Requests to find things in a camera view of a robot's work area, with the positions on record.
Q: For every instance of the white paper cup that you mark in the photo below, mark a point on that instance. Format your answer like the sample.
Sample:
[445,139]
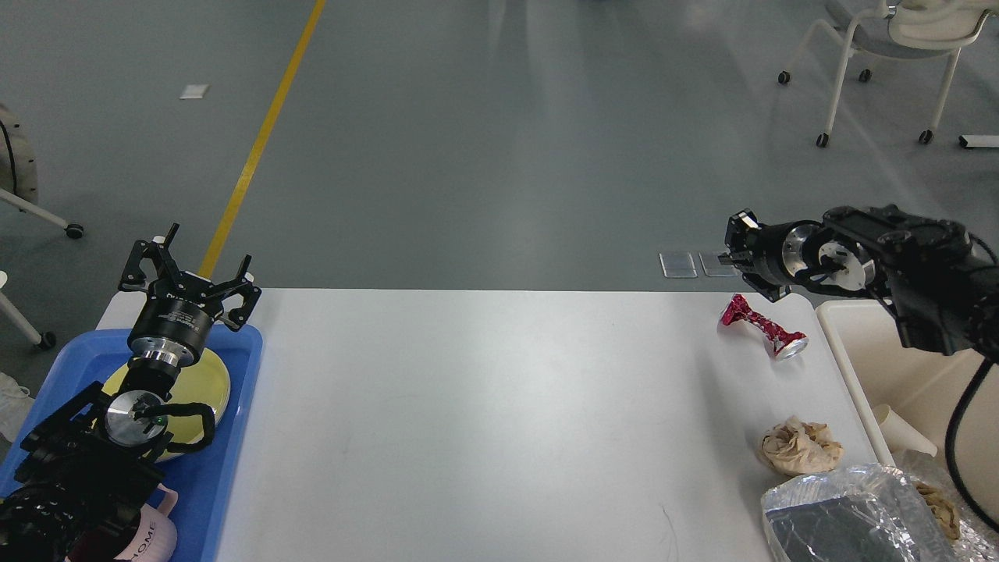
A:
[899,435]

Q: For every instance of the right floor outlet plate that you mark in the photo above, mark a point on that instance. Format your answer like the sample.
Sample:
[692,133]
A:
[717,265]

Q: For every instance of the clear plastic wrap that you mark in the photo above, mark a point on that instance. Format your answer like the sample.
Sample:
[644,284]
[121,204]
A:
[869,512]

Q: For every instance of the white bar on floor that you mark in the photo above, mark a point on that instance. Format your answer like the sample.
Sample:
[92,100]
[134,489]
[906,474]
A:
[975,141]

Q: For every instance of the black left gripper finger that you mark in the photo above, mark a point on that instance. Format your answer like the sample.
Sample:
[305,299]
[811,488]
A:
[169,278]
[242,285]

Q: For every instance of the blue plastic tray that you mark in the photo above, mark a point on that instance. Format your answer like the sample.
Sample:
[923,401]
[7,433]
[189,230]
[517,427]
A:
[203,480]

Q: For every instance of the floor outlet plate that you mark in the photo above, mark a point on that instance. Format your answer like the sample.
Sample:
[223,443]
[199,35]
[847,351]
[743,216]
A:
[678,265]
[717,265]

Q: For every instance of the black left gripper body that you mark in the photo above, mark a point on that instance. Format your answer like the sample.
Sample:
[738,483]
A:
[176,319]

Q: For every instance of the crushed red can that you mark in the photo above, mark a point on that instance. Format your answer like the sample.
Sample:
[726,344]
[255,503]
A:
[784,344]

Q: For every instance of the white office chair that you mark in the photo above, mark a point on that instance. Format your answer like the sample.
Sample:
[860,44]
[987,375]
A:
[898,31]

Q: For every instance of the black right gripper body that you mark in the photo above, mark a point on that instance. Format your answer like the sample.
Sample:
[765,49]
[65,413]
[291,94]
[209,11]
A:
[784,244]

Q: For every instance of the left background chair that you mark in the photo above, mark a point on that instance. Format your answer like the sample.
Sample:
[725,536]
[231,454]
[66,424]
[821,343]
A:
[19,189]

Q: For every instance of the brown paper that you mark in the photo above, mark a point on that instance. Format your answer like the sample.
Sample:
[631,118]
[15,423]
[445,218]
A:
[796,447]
[944,511]

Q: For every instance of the pink mug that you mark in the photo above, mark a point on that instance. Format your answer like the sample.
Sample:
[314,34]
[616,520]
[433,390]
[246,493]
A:
[152,536]

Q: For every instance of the yellow plastic plate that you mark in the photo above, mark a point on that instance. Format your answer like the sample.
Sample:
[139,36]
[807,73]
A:
[205,382]

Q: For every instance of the left floor outlet plate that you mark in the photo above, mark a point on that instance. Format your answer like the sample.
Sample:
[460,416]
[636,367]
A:
[678,265]

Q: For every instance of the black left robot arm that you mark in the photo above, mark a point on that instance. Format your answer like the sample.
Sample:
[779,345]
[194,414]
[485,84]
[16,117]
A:
[90,464]

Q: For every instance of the beige plastic bin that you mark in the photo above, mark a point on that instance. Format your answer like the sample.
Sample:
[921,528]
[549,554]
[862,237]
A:
[923,387]

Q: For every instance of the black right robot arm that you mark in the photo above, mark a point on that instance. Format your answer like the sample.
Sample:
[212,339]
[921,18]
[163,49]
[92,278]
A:
[922,271]

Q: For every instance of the aluminium foil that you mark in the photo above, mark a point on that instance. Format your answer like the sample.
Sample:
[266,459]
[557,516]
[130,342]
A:
[978,542]

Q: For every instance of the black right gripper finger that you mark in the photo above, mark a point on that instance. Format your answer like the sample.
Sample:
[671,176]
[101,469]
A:
[772,281]
[741,227]

